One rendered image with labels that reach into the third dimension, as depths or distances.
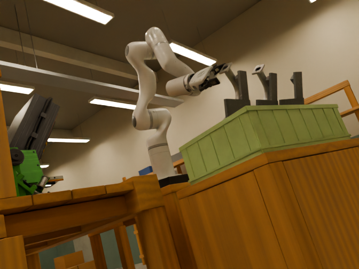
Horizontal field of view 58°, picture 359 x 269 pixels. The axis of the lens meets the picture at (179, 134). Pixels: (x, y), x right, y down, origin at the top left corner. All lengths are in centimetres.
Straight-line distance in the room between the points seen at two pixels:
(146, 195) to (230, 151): 45
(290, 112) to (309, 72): 552
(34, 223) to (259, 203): 76
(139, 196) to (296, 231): 65
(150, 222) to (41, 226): 43
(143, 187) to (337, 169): 78
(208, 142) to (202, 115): 645
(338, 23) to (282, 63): 119
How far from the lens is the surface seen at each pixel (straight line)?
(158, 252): 141
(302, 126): 131
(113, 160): 970
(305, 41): 697
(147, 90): 183
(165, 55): 160
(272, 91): 143
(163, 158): 178
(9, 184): 117
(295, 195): 110
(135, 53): 182
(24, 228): 124
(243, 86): 132
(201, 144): 127
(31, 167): 192
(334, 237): 120
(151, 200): 142
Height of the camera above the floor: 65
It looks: 15 degrees up
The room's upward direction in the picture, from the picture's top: 17 degrees counter-clockwise
